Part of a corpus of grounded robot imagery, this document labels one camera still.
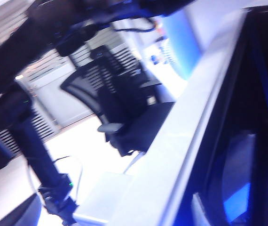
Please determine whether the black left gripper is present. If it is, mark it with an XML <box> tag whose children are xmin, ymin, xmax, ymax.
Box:
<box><xmin>39</xmin><ymin>183</ymin><xmax>79</xmax><ymax>226</ymax></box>

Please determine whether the black glass microwave door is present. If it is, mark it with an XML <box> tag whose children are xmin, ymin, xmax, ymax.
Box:
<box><xmin>74</xmin><ymin>4</ymin><xmax>268</xmax><ymax>226</ymax></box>

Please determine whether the black mesh office chair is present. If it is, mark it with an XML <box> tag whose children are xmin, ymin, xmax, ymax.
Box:
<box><xmin>60</xmin><ymin>44</ymin><xmax>176</xmax><ymax>157</ymax></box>

